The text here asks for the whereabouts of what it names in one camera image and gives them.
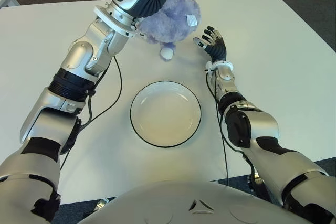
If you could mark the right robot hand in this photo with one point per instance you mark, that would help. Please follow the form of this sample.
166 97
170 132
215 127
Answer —
218 48

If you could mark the purple plush bunny doll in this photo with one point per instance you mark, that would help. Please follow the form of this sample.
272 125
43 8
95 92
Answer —
173 22

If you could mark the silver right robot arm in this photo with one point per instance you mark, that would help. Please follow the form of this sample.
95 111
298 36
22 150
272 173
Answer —
262 127

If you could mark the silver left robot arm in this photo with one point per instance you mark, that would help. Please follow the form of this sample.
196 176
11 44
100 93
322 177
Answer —
86 51

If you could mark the white plate black rim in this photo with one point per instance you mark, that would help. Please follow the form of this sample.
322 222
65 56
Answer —
165 113

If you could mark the silver robot torso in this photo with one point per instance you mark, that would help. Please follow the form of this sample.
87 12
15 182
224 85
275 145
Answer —
183 203

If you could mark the metal table foot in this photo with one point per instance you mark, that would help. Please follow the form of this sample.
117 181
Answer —
102 203

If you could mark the black metal stand frame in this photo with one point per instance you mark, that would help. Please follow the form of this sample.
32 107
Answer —
256 182

